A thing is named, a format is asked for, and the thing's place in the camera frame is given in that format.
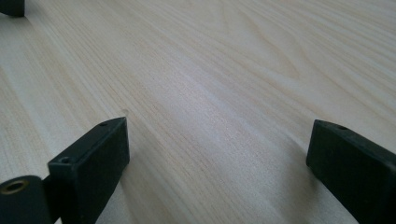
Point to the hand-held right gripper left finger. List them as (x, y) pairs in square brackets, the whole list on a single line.
[(93, 161)]

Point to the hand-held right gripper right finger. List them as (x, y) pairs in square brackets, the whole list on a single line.
[(355, 168)]

